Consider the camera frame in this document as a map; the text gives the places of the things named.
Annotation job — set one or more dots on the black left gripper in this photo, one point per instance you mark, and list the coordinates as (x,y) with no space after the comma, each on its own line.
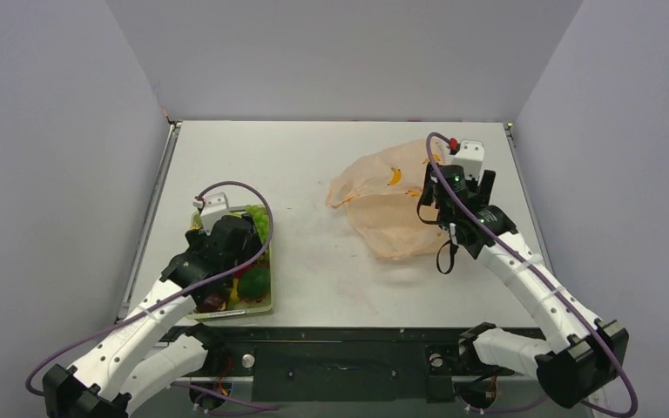
(251,247)

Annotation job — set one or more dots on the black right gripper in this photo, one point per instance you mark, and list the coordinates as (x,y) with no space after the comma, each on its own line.
(485,181)

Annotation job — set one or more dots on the red fake tomato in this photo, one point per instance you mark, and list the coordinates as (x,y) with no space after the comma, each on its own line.
(242,271)

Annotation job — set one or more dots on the orange plastic bag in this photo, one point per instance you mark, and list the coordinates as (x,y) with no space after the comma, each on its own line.
(379,193)

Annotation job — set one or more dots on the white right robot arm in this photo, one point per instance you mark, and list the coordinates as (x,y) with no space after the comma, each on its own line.
(579,352)

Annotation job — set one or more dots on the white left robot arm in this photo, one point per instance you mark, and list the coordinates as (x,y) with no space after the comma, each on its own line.
(120,373)

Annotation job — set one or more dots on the yellow fake bananas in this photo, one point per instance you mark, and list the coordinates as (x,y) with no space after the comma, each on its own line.
(233,298)

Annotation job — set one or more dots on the dark red fake fruit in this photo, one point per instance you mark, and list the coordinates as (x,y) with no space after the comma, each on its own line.
(213,303)

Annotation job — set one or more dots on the green plastic basket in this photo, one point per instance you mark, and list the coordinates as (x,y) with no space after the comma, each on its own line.
(243,307)

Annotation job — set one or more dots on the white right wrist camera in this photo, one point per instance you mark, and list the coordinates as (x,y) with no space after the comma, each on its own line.
(469,154)

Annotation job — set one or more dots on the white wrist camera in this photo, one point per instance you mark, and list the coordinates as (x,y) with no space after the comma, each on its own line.
(469,154)
(210,209)

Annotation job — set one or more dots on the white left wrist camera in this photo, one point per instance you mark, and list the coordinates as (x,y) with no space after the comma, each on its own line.
(210,209)

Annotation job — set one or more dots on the aluminium table frame rail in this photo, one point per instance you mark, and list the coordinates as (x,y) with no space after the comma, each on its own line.
(148,219)

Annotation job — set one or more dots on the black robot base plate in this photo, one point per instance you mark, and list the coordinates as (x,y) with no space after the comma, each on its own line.
(342,364)

